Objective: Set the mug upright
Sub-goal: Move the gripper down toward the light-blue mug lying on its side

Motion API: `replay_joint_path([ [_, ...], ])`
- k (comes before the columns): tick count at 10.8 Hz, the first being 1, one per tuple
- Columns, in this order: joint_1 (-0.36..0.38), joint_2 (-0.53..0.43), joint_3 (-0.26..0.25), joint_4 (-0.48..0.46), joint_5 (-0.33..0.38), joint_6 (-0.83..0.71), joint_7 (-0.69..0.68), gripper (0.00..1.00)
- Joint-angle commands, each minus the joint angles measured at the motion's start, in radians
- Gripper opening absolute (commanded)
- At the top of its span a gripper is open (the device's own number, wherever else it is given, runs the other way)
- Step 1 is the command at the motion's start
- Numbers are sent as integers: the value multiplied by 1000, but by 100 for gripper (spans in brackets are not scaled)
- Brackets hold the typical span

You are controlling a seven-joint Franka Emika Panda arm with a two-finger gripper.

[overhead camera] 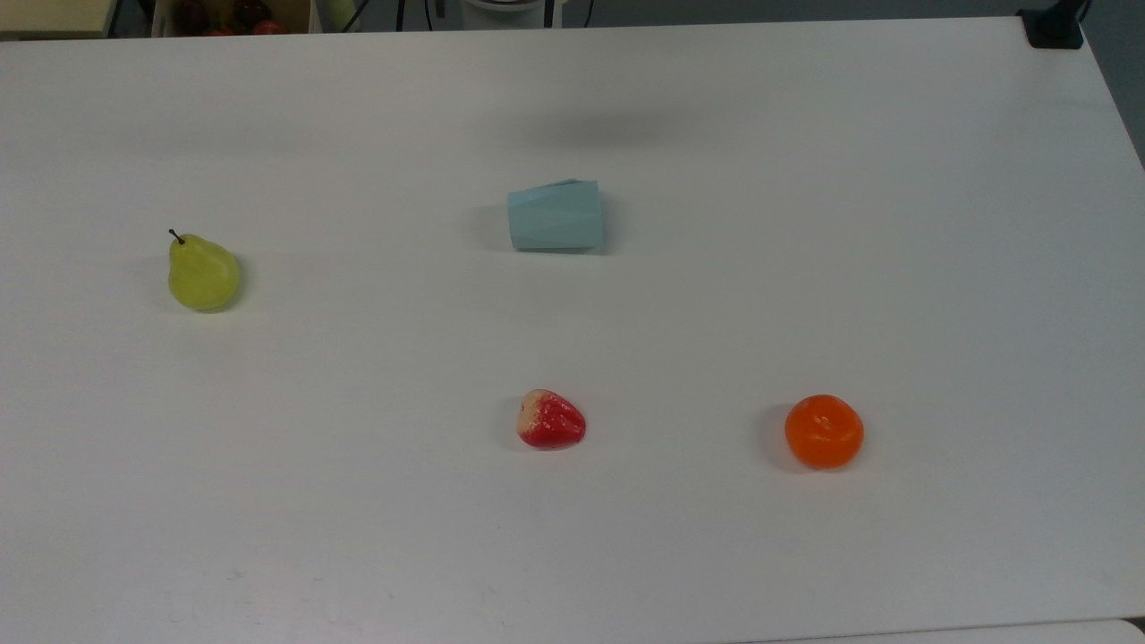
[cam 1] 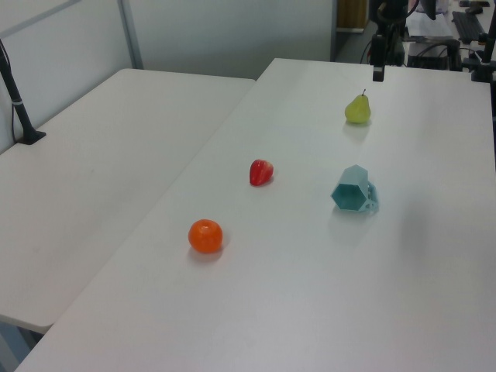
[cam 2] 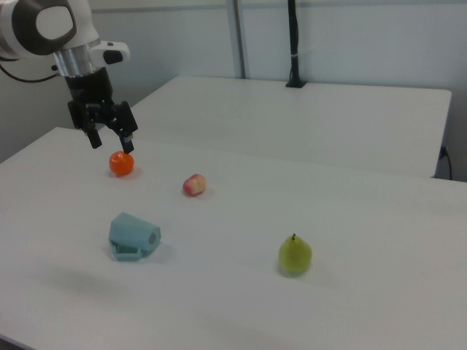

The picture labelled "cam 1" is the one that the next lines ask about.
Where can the black Franka gripper body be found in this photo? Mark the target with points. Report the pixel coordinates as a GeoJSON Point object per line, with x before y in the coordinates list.
{"type": "Point", "coordinates": [378, 48]}

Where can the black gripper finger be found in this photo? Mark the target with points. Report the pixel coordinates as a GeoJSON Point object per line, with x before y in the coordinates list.
{"type": "Point", "coordinates": [378, 73]}

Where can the teal hexagonal plastic mug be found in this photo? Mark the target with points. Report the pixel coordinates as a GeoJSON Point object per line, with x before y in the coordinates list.
{"type": "Point", "coordinates": [350, 190]}

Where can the black Franka robot arm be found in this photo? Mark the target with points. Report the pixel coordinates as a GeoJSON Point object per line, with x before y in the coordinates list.
{"type": "Point", "coordinates": [392, 15]}

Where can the green toy pear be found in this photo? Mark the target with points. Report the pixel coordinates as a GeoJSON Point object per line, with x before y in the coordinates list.
{"type": "Point", "coordinates": [359, 110]}

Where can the brown wooden cabinet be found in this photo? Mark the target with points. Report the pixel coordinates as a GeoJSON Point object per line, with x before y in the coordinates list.
{"type": "Point", "coordinates": [350, 13]}

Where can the black electronics box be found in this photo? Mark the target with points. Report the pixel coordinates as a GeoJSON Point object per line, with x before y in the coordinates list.
{"type": "Point", "coordinates": [432, 52]}

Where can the black computer keyboard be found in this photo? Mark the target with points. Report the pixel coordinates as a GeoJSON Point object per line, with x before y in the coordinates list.
{"type": "Point", "coordinates": [467, 26]}

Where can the black clamp stand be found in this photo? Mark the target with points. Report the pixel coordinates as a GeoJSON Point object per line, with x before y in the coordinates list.
{"type": "Point", "coordinates": [484, 62]}

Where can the red toy strawberry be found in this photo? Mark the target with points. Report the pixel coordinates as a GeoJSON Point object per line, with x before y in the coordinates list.
{"type": "Point", "coordinates": [260, 172]}

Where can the orange toy tangerine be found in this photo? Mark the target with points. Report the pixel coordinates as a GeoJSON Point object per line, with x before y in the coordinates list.
{"type": "Point", "coordinates": [205, 235]}

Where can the black camera stand pole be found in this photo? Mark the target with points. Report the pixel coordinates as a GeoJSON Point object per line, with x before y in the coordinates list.
{"type": "Point", "coordinates": [17, 102]}

